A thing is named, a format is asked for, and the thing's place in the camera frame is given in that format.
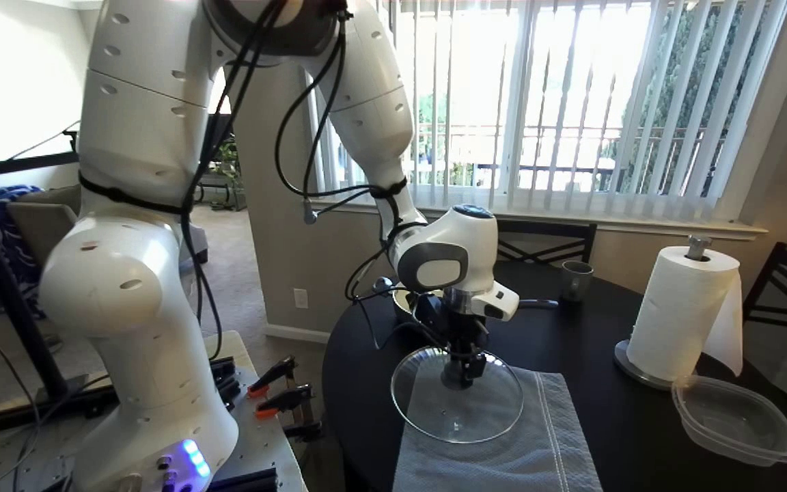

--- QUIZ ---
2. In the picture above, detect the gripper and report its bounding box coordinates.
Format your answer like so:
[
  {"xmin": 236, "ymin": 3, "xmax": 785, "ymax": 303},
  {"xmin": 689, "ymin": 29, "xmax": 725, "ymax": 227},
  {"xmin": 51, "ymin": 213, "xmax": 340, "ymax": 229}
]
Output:
[{"xmin": 437, "ymin": 309, "xmax": 491, "ymax": 389}]

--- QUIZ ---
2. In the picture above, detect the glass lid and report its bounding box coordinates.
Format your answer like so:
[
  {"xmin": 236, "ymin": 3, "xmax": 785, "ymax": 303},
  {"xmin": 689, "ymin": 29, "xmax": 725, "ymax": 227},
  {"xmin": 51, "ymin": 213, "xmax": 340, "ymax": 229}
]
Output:
[{"xmin": 391, "ymin": 345, "xmax": 525, "ymax": 444}]

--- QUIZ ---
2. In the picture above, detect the blue towel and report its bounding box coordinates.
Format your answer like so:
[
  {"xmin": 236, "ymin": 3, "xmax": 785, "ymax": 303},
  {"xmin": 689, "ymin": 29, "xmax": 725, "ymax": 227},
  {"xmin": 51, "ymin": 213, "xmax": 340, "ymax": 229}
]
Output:
[{"xmin": 392, "ymin": 364, "xmax": 603, "ymax": 492}]

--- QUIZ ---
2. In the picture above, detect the paper towel roll on holder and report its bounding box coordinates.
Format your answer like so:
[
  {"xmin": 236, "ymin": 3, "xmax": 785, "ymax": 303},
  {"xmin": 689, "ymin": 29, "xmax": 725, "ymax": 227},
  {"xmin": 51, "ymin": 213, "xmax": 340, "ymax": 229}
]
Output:
[{"xmin": 613, "ymin": 235, "xmax": 745, "ymax": 392}]

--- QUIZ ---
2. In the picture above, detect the grey cup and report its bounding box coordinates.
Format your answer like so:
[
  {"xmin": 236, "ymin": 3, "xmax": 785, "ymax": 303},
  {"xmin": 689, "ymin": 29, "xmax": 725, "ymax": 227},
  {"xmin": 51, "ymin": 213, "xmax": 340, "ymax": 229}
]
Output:
[{"xmin": 560, "ymin": 260, "xmax": 594, "ymax": 303}]

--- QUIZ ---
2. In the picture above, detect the black wooden chair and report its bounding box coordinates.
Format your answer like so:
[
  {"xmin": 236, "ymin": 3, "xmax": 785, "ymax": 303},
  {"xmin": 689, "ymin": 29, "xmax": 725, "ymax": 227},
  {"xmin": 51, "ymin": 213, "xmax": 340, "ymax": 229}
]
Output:
[
  {"xmin": 742, "ymin": 241, "xmax": 787, "ymax": 336},
  {"xmin": 495, "ymin": 219, "xmax": 598, "ymax": 268}
]

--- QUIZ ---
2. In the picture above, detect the orange and black clamp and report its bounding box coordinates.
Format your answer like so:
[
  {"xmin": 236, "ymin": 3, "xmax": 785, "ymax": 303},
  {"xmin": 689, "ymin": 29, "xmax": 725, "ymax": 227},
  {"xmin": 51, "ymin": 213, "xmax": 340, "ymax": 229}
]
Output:
[
  {"xmin": 247, "ymin": 355, "xmax": 299, "ymax": 400},
  {"xmin": 254, "ymin": 383, "xmax": 316, "ymax": 420}
]

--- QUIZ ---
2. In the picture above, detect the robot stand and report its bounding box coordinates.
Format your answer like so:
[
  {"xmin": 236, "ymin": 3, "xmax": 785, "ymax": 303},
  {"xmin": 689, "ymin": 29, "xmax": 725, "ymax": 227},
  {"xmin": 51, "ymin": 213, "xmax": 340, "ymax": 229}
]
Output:
[{"xmin": 0, "ymin": 331, "xmax": 309, "ymax": 492}]

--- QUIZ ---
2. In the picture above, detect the clear plastic container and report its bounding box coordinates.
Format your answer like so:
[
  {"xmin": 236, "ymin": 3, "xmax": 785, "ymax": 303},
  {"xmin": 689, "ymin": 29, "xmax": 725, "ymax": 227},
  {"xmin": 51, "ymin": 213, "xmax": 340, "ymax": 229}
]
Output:
[{"xmin": 671, "ymin": 374, "xmax": 787, "ymax": 467}]

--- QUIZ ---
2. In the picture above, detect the window with vertical blinds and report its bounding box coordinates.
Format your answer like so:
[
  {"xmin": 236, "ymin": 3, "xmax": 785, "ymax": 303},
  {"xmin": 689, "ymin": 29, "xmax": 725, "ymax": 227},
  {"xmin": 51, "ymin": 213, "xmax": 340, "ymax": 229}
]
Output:
[{"xmin": 308, "ymin": 0, "xmax": 787, "ymax": 221}]

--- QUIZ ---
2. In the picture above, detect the plant on black stand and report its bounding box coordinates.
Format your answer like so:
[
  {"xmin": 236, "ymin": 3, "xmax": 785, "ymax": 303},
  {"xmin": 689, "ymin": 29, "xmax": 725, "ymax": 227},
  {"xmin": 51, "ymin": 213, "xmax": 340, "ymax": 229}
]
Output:
[{"xmin": 195, "ymin": 134, "xmax": 248, "ymax": 212}]

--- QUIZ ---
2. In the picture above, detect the armchair with blue cloth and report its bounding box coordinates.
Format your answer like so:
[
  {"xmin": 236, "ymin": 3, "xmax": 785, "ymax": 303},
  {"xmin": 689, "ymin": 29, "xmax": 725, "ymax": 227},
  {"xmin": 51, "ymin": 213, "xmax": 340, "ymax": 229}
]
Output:
[{"xmin": 0, "ymin": 183, "xmax": 83, "ymax": 318}]

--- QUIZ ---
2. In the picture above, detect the black stand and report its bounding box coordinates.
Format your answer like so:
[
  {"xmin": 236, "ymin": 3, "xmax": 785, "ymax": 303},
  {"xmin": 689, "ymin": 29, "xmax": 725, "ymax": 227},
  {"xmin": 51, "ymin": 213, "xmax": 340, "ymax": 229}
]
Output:
[{"xmin": 0, "ymin": 131, "xmax": 121, "ymax": 441}]

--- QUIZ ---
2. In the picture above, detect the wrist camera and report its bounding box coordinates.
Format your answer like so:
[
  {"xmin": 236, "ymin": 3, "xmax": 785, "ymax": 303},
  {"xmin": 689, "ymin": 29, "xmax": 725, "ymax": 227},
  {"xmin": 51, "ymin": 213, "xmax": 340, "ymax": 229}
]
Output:
[{"xmin": 412, "ymin": 292, "xmax": 446, "ymax": 331}]

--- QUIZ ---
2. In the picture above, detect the black metal rail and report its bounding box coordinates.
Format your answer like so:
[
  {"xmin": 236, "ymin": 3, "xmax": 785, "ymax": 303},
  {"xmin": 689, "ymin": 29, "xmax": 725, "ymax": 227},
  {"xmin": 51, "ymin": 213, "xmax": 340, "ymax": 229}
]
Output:
[{"xmin": 208, "ymin": 467, "xmax": 279, "ymax": 492}]

